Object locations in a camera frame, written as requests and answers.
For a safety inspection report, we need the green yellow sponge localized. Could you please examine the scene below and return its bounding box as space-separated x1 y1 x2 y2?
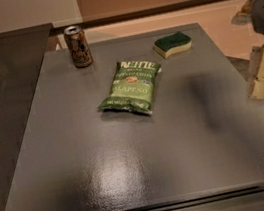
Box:
153 31 192 59

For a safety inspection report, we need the brown drink can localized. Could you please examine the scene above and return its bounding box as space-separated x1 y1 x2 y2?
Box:
63 25 93 68

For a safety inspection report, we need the dark side counter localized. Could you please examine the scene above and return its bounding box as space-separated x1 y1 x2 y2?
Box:
0 24 52 211

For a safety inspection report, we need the green jalapeno chip bag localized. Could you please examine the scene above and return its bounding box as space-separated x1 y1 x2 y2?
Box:
99 60 161 115

